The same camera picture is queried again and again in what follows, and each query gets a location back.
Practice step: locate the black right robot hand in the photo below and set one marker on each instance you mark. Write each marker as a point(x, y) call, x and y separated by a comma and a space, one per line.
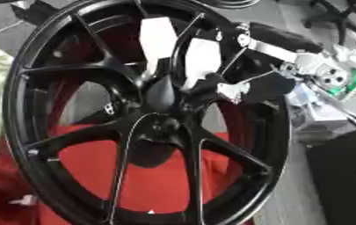
point(280, 39)

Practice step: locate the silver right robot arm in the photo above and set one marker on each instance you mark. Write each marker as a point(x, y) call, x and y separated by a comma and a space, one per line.
point(334, 76)

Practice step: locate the black spoked wheel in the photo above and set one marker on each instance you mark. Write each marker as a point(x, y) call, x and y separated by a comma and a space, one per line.
point(83, 187)

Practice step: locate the black round tyre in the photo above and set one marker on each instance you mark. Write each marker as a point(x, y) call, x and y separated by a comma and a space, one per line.
point(234, 3)

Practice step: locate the black office chair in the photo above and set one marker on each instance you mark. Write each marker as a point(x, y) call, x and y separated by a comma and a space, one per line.
point(342, 17)

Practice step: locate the black box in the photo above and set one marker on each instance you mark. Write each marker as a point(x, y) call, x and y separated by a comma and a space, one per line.
point(344, 178)

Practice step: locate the small silver metal part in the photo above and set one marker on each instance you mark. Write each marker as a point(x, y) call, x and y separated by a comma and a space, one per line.
point(26, 201)

